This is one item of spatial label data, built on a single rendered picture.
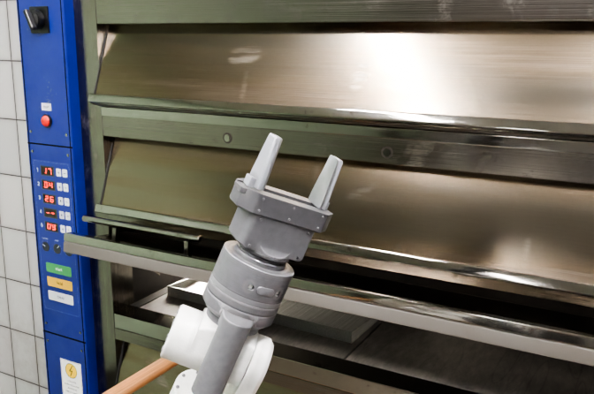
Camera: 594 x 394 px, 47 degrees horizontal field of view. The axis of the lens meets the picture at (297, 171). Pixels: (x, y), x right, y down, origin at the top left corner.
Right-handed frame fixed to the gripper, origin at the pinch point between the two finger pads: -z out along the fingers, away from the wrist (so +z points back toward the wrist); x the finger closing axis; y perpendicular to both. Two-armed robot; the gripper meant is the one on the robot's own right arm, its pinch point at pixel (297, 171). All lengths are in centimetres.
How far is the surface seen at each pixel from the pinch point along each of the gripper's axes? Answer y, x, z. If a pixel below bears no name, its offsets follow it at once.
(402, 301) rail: 19.0, -39.1, 18.3
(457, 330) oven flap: 10.8, -45.0, 18.1
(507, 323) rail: 5, -48, 13
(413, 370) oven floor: 34, -63, 37
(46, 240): 103, 2, 55
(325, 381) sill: 41, -49, 47
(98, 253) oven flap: 73, -3, 43
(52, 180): 102, 6, 39
